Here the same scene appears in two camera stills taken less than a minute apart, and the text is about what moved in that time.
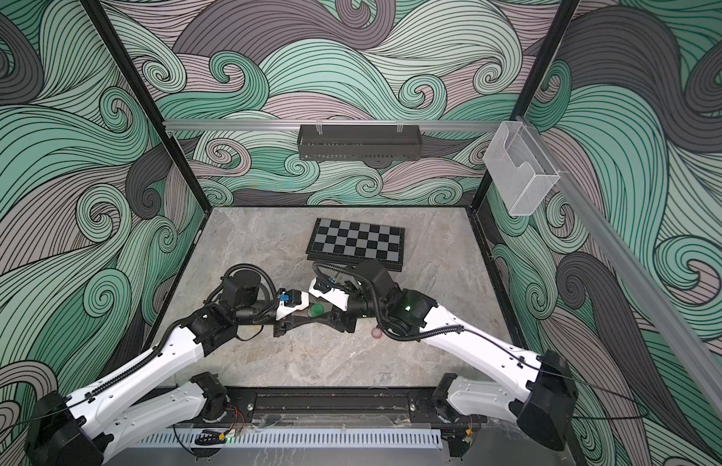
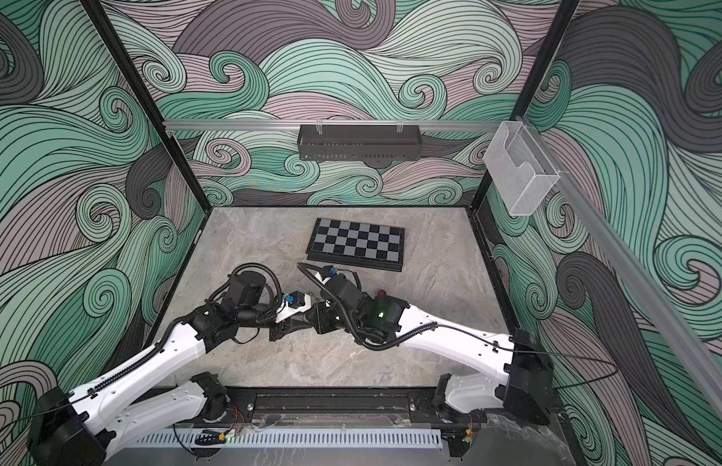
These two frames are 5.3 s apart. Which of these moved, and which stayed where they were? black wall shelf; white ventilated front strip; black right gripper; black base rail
Moved: black right gripper
Stayed: black base rail; black wall shelf; white ventilated front strip
